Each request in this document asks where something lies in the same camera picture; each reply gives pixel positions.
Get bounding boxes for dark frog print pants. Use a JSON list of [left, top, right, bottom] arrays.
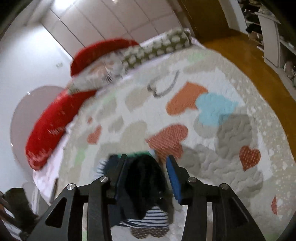
[[108, 150, 169, 229]]

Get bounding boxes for red pillow near headboard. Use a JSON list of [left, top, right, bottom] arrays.
[[25, 90, 96, 171]]

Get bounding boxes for white bed headboard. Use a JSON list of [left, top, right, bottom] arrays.
[[10, 85, 63, 177]]

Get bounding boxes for heart pattern quilt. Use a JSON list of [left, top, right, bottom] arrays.
[[57, 47, 295, 240]]

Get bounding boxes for floral grey pillow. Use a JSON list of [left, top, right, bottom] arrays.
[[67, 52, 126, 94]]

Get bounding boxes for red pillow at back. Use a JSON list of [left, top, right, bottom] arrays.
[[70, 38, 139, 77]]

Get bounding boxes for white wardrobe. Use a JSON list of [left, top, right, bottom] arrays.
[[42, 0, 181, 57]]

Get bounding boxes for white tv cabinet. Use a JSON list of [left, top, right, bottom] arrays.
[[255, 13, 295, 99]]

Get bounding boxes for olive dotted bolster pillow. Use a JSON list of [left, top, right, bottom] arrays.
[[121, 28, 192, 70]]

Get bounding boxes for wooden door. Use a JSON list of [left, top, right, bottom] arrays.
[[178, 0, 234, 43]]

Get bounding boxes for cluttered shoe rack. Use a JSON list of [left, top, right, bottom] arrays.
[[237, 1, 268, 42]]

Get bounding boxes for wall power socket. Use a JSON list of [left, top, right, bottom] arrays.
[[56, 62, 63, 68]]

